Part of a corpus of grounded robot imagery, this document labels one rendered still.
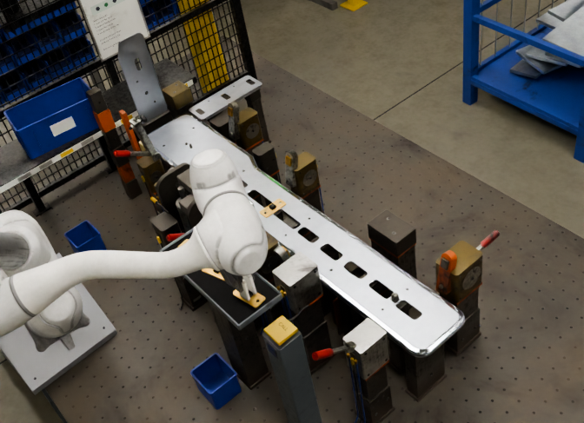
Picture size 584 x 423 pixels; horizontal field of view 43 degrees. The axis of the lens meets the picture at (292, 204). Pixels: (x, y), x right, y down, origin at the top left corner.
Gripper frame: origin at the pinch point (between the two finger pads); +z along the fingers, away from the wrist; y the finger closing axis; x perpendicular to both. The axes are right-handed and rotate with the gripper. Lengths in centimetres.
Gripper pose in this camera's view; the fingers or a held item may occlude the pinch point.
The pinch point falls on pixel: (246, 285)
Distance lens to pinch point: 181.5
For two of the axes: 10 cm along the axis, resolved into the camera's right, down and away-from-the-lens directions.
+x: -7.5, -3.6, 5.5
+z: 1.5, 7.2, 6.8
